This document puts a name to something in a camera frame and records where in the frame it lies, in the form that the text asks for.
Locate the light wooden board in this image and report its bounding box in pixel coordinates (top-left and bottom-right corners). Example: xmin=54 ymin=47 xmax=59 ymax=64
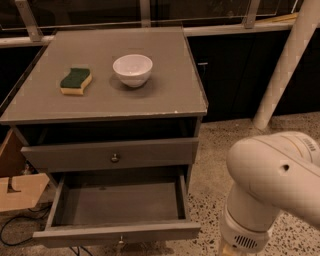
xmin=0 ymin=130 xmax=49 ymax=212

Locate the metal railing frame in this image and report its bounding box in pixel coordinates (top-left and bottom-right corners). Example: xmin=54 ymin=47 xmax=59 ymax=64
xmin=0 ymin=0 xmax=304 ymax=48

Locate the white ceramic bowl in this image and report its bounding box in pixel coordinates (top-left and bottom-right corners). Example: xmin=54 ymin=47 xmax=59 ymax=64
xmin=113 ymin=54 xmax=153 ymax=88

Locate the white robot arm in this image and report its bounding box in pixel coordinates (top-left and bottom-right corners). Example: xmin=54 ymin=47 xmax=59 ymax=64
xmin=218 ymin=131 xmax=320 ymax=256

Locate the green yellow sponge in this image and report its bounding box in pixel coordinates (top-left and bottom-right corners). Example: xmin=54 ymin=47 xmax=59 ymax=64
xmin=60 ymin=68 xmax=92 ymax=95

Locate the white diagonal support pole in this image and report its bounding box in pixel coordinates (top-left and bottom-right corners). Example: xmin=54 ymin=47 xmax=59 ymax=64
xmin=253 ymin=0 xmax=320 ymax=130

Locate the grey drawer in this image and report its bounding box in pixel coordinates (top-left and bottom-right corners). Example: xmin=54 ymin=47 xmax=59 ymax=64
xmin=33 ymin=174 xmax=200 ymax=248
xmin=21 ymin=138 xmax=198 ymax=173

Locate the black floor cable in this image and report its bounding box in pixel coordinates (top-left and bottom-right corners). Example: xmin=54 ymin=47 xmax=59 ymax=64
xmin=0 ymin=203 xmax=53 ymax=248

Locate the blue floor cable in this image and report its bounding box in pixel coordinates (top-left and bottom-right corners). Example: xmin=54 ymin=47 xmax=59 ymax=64
xmin=69 ymin=245 xmax=94 ymax=256

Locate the grey top drawer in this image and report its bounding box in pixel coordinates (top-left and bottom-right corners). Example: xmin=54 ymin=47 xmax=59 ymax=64
xmin=21 ymin=138 xmax=198 ymax=173

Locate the grey wooden drawer cabinet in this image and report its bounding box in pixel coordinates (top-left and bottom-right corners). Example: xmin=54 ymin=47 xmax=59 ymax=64
xmin=1 ymin=27 xmax=208 ymax=182

